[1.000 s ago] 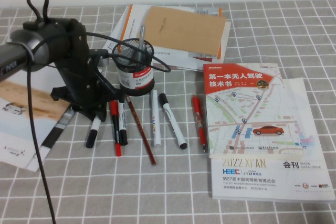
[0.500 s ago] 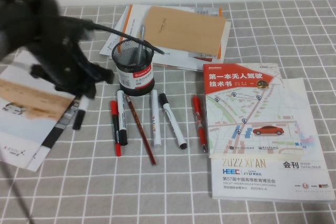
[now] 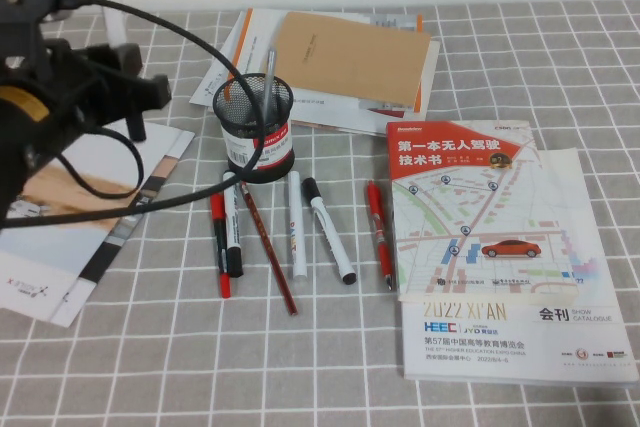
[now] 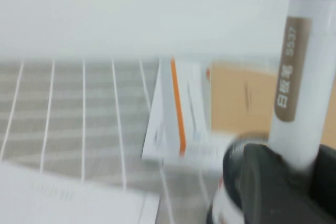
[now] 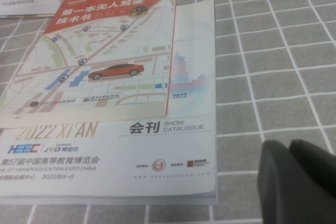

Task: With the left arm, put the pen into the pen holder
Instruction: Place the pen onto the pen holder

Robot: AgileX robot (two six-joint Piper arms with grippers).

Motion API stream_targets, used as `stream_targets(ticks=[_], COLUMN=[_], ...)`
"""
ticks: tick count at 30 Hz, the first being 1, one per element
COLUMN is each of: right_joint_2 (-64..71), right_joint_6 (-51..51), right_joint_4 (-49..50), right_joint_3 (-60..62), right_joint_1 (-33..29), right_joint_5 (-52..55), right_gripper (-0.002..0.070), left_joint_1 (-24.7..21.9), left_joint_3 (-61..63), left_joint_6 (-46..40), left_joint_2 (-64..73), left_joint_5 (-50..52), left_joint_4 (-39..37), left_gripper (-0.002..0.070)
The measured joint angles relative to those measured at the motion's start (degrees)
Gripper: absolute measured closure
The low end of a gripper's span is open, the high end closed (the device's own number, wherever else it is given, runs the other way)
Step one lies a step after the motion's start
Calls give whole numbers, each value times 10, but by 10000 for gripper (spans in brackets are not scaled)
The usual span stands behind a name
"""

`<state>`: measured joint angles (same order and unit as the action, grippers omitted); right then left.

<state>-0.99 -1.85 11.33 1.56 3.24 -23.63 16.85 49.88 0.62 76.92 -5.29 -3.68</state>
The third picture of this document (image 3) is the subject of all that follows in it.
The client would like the red capped black marker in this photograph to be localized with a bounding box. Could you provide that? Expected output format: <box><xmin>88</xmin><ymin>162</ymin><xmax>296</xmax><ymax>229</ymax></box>
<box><xmin>209</xmin><ymin>190</ymin><xmax>233</xmax><ymax>300</ymax></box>

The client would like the red white book with car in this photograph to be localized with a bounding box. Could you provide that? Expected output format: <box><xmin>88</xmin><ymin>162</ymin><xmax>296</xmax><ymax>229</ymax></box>
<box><xmin>384</xmin><ymin>120</ymin><xmax>582</xmax><ymax>305</ymax></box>

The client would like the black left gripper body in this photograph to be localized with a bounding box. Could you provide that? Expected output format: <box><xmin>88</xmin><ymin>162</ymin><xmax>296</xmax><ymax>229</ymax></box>
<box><xmin>0</xmin><ymin>21</ymin><xmax>127</xmax><ymax>134</ymax></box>

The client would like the gray transparent pen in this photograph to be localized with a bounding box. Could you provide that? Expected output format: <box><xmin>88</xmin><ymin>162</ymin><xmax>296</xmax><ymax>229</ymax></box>
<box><xmin>261</xmin><ymin>48</ymin><xmax>279</xmax><ymax>119</ymax></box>

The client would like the brown kraft notebook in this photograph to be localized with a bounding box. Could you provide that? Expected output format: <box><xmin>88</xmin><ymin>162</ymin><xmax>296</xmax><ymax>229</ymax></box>
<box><xmin>272</xmin><ymin>10</ymin><xmax>433</xmax><ymax>112</ymax></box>

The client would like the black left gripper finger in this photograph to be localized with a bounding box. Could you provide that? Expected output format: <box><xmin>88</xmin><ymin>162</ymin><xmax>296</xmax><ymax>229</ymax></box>
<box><xmin>107</xmin><ymin>73</ymin><xmax>173</xmax><ymax>143</ymax></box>
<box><xmin>87</xmin><ymin>43</ymin><xmax>145</xmax><ymax>75</ymax></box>

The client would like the gray white grid tablecloth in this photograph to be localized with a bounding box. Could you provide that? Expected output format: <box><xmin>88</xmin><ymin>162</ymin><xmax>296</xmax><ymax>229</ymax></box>
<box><xmin>0</xmin><ymin>0</ymin><xmax>640</xmax><ymax>427</ymax></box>

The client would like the white exhibition catalogue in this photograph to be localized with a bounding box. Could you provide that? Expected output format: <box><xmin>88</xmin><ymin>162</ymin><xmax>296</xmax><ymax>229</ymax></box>
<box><xmin>398</xmin><ymin>147</ymin><xmax>640</xmax><ymax>390</ymax></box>

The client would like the red gel pen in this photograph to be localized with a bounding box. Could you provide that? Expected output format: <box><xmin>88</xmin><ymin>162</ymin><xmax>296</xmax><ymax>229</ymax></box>
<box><xmin>366</xmin><ymin>180</ymin><xmax>395</xmax><ymax>293</ymax></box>

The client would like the white pen with colourful print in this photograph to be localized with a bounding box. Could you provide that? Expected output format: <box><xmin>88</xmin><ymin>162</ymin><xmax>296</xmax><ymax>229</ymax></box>
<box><xmin>286</xmin><ymin>170</ymin><xmax>310</xmax><ymax>283</ymax></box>

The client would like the black mesh pen holder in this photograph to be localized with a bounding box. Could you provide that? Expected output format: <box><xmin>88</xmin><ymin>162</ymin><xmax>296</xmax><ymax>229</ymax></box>
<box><xmin>212</xmin><ymin>71</ymin><xmax>296</xmax><ymax>185</ymax></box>

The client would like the white brochure with sandy photo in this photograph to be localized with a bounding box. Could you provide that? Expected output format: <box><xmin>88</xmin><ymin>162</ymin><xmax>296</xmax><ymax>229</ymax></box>
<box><xmin>0</xmin><ymin>119</ymin><xmax>196</xmax><ymax>323</ymax></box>

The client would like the white booklet with orange edge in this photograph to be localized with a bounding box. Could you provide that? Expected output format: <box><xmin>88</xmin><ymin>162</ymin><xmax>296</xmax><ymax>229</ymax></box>
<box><xmin>219</xmin><ymin>7</ymin><xmax>426</xmax><ymax>114</ymax></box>

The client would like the thin black looped cable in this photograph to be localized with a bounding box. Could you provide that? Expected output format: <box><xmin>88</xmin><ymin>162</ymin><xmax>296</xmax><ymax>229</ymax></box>
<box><xmin>47</xmin><ymin>126</ymin><xmax>147</xmax><ymax>197</ymax></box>

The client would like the white printed paper sheet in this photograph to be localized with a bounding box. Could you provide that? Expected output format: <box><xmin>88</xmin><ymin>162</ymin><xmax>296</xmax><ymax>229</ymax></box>
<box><xmin>188</xmin><ymin>36</ymin><xmax>246</xmax><ymax>109</ymax></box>

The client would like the red brown pencil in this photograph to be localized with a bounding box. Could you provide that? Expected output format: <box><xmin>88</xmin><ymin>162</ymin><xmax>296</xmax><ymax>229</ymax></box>
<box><xmin>239</xmin><ymin>180</ymin><xmax>300</xmax><ymax>317</ymax></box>

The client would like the thick black camera cable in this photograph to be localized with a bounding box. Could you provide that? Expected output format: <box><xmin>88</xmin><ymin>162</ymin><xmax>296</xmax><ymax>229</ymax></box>
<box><xmin>0</xmin><ymin>0</ymin><xmax>269</xmax><ymax>229</ymax></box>

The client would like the white marker with black ends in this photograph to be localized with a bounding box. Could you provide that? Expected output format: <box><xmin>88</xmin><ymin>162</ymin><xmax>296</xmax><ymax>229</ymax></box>
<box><xmin>300</xmin><ymin>176</ymin><xmax>358</xmax><ymax>285</ymax></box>

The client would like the white marker with black cap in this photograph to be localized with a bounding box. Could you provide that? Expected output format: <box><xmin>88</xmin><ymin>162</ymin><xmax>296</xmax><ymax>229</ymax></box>
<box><xmin>97</xmin><ymin>0</ymin><xmax>129</xmax><ymax>48</ymax></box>

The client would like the white and black marker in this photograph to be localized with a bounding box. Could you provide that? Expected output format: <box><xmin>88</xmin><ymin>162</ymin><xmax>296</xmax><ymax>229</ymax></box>
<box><xmin>221</xmin><ymin>171</ymin><xmax>246</xmax><ymax>279</ymax></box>

